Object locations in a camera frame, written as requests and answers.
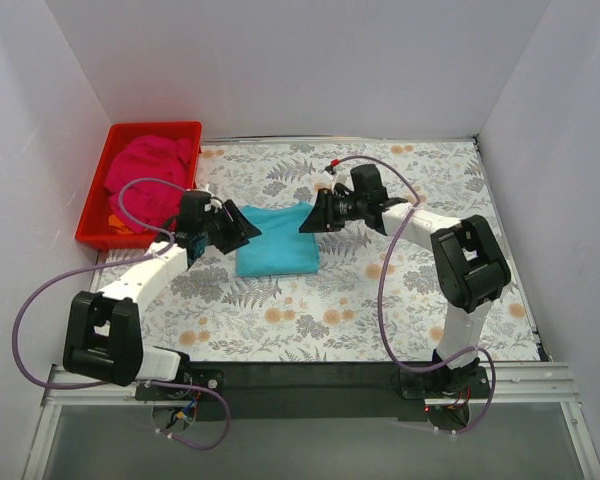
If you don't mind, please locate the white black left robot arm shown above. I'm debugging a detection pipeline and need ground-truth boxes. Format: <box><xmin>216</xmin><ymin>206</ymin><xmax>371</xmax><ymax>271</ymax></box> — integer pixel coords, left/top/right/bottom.
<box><xmin>63</xmin><ymin>190</ymin><xmax>261</xmax><ymax>400</ymax></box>

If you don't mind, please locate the red plastic bin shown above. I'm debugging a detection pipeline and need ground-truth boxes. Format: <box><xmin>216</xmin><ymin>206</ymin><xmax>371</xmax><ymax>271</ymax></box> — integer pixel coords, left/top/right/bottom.
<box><xmin>75</xmin><ymin>121</ymin><xmax>202</xmax><ymax>250</ymax></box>

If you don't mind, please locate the magenta t shirt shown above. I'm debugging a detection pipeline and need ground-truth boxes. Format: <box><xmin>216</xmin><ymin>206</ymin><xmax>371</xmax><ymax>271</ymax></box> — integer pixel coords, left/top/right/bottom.
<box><xmin>104</xmin><ymin>135</ymin><xmax>194</xmax><ymax>234</ymax></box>

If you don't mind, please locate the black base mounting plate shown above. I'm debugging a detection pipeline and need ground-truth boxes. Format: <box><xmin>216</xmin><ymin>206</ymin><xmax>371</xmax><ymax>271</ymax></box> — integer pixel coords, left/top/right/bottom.
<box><xmin>134</xmin><ymin>360</ymin><xmax>501</xmax><ymax>422</ymax></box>

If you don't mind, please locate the orange cloth in bin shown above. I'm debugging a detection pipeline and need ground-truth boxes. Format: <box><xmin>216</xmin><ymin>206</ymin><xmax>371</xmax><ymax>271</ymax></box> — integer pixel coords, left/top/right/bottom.
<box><xmin>108</xmin><ymin>214</ymin><xmax>133</xmax><ymax>235</ymax></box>

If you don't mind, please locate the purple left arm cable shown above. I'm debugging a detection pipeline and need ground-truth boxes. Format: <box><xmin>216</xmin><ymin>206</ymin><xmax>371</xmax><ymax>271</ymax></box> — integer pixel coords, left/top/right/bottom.
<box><xmin>12</xmin><ymin>178</ymin><xmax>231</xmax><ymax>450</ymax></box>

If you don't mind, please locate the turquoise t shirt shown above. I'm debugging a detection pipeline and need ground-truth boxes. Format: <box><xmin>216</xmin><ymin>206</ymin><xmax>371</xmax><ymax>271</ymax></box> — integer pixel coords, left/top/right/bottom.
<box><xmin>236</xmin><ymin>203</ymin><xmax>320</xmax><ymax>278</ymax></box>

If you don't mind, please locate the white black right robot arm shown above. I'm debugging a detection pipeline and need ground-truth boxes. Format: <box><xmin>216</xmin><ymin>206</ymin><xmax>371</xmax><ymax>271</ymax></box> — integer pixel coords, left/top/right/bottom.
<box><xmin>299</xmin><ymin>161</ymin><xmax>511</xmax><ymax>398</ymax></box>

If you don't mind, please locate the aluminium frame rail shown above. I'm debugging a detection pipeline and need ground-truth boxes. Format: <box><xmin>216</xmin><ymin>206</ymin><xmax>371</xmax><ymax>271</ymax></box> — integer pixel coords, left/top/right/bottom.
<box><xmin>24</xmin><ymin>362</ymin><xmax>600</xmax><ymax>479</ymax></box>

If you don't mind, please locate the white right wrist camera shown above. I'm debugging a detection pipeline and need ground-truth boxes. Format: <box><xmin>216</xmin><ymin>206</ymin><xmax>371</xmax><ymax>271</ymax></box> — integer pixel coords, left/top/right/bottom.
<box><xmin>324</xmin><ymin>159</ymin><xmax>349</xmax><ymax>190</ymax></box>

